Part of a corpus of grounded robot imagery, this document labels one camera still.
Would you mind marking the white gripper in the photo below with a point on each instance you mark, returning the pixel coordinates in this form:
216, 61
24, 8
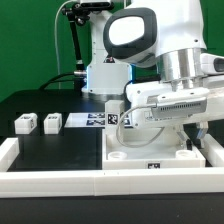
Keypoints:
142, 117

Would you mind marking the white square table top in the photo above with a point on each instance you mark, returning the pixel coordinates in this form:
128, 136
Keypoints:
167, 151

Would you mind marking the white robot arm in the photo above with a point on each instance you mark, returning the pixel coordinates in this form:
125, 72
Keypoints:
167, 34

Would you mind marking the white U-shaped fence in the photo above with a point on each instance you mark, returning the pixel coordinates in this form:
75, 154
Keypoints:
102, 183

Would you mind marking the white marker sheet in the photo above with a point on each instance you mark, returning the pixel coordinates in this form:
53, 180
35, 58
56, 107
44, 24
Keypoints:
89, 119

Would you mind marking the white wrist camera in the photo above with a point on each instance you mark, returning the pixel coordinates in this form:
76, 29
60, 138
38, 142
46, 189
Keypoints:
180, 103

